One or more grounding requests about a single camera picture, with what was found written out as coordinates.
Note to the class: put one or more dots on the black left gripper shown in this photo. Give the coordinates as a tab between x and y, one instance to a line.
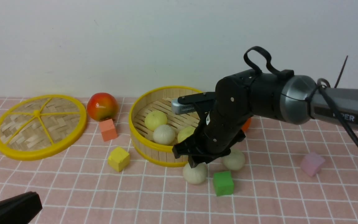
20	209

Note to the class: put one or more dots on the orange fruit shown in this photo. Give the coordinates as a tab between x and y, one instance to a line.
246	125

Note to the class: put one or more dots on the bamboo steamer tray yellow rim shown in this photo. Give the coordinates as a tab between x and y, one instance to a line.
142	138

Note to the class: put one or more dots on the red yellow apple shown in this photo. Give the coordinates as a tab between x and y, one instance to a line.
102	106

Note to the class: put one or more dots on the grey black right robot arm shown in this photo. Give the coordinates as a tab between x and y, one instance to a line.
293	99

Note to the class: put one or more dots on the white bun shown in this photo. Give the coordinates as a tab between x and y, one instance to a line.
235	160
164	135
195	175

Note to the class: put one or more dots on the bamboo steamer lid yellow rim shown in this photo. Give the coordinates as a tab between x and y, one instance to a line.
40	127

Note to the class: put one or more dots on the yellow bun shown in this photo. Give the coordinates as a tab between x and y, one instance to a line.
185	133
155	119

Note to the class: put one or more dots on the yellow foam cube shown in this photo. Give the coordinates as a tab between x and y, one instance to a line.
118	159

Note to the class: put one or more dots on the pink checked tablecloth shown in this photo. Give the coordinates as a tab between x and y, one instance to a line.
78	186

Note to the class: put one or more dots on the pink foam block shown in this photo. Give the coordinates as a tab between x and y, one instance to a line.
312	163

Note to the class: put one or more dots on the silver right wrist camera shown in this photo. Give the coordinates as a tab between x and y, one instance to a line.
200	103

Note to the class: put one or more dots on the green foam cube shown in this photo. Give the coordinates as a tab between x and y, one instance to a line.
223	183

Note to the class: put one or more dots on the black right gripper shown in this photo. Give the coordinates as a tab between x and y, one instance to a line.
219	129

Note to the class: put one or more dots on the salmon orange foam cube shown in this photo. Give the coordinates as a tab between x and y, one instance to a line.
108	130

